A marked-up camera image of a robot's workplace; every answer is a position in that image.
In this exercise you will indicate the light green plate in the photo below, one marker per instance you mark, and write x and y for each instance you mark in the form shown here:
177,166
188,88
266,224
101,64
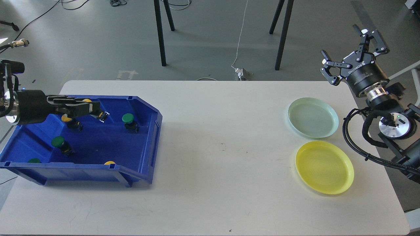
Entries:
312,117

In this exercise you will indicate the white power adapter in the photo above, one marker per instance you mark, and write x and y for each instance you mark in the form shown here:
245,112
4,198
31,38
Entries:
242,74

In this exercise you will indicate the black stand leg right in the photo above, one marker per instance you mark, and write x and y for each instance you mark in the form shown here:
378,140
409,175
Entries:
285,27

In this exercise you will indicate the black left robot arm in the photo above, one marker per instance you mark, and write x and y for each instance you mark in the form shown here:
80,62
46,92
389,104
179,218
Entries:
9,86

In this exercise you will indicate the blue plastic bin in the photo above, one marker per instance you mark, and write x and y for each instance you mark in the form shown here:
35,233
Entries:
134,154

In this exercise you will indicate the green button front corner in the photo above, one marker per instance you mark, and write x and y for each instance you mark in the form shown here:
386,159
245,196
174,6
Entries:
34,160

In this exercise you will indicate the white chair base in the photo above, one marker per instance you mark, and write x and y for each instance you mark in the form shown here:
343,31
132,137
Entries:
414,69

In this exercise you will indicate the yellow plate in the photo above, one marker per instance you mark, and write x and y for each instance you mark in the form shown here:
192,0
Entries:
324,167

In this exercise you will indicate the green push button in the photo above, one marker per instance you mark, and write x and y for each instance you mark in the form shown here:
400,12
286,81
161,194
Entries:
129,123

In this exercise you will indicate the yellow button at back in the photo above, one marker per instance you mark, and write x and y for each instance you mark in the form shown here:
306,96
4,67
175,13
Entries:
72,123

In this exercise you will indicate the black stand leg left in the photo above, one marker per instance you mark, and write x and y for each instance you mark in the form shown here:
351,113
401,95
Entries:
160,36

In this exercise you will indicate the yellow push button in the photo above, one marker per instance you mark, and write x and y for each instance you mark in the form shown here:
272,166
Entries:
96,111

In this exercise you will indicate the black stand leg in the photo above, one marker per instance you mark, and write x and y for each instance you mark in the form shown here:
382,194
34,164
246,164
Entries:
160,36
285,27

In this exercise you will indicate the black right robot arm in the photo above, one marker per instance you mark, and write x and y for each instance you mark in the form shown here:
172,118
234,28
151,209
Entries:
386,120

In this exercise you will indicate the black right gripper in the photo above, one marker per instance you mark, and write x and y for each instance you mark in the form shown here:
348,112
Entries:
359,69

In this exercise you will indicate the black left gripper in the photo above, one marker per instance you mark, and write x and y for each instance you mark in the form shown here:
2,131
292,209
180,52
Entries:
34,106

